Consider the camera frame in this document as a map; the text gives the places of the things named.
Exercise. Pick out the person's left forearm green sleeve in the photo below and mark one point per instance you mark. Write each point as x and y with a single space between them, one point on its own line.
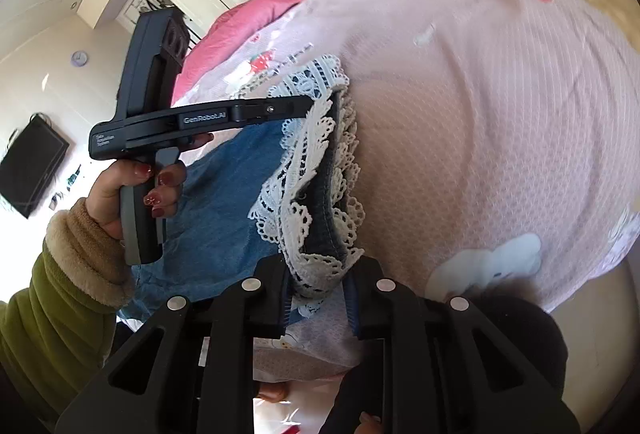
50 314

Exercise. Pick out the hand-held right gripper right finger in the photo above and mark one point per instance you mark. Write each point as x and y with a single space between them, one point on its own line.
353 309

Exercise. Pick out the pink printed bed cover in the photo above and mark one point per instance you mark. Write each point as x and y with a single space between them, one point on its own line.
475 113

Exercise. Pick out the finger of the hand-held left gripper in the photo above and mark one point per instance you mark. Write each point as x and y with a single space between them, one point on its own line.
270 108

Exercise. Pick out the round wall clock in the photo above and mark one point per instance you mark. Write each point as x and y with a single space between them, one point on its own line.
80 57

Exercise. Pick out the person's right leg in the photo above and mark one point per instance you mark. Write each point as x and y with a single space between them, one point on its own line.
525 339

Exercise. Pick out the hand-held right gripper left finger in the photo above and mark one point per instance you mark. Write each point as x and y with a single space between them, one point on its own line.
270 294

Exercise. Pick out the person's left hand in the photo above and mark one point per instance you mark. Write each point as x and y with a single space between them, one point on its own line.
102 199

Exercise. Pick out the black television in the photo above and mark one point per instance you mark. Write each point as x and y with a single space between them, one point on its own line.
30 163

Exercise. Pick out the blue denim skirt lace hem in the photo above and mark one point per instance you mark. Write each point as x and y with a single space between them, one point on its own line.
215 194

